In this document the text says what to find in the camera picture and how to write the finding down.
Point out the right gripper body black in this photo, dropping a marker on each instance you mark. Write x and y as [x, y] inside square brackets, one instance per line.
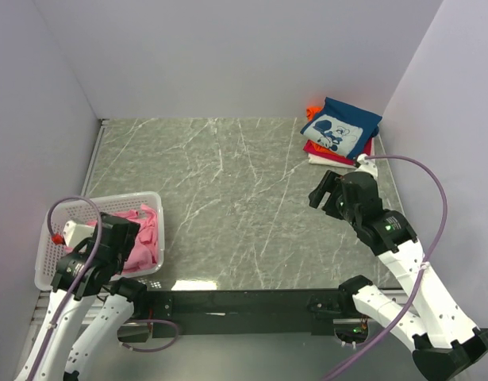
[337, 208]

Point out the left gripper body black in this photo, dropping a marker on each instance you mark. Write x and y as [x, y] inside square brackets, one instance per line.
[124, 250]

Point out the pink t shirt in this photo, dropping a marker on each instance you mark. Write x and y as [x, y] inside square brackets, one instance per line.
[145, 254]

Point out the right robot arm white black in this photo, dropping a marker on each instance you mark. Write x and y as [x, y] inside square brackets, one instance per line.
[442, 339]

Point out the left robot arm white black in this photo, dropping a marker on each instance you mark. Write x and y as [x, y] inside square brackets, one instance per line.
[63, 351]

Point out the white plastic laundry basket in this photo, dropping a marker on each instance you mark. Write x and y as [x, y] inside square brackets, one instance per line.
[74, 220]

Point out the red folded t shirt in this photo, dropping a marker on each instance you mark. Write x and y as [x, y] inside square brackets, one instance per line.
[334, 157]

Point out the white folded t shirt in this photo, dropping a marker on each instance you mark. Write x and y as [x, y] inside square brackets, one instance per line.
[320, 161]

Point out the blue printed folded t shirt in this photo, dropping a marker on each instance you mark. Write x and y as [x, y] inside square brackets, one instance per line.
[342, 128]

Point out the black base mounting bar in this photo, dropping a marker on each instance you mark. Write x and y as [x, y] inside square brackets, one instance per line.
[319, 312]

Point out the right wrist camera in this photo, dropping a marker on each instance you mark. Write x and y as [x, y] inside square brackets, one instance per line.
[367, 165]

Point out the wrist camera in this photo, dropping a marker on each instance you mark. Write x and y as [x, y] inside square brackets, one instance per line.
[367, 165]
[73, 233]

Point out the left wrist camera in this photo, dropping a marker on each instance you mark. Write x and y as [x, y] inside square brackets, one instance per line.
[73, 233]

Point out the aluminium rail frame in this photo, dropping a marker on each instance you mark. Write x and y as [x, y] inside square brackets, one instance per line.
[199, 226]

